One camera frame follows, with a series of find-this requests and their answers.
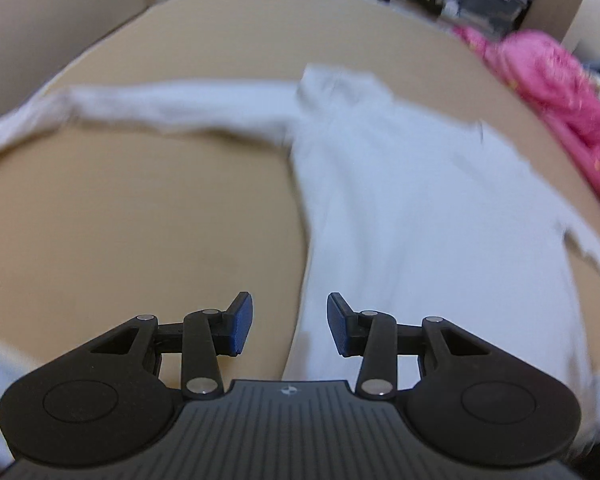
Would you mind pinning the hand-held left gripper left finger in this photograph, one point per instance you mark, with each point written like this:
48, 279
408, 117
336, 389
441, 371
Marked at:
242, 322

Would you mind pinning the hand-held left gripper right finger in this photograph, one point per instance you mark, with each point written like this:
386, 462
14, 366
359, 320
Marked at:
337, 325

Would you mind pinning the white long-sleeve shirt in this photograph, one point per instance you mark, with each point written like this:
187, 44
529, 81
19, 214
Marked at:
405, 200

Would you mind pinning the beige bed mattress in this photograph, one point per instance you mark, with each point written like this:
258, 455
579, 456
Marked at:
130, 220

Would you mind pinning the pink floral quilt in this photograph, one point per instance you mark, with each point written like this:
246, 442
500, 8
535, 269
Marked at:
545, 75

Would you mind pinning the wooden shelf unit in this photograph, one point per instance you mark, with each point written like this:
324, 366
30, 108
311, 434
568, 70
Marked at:
555, 0

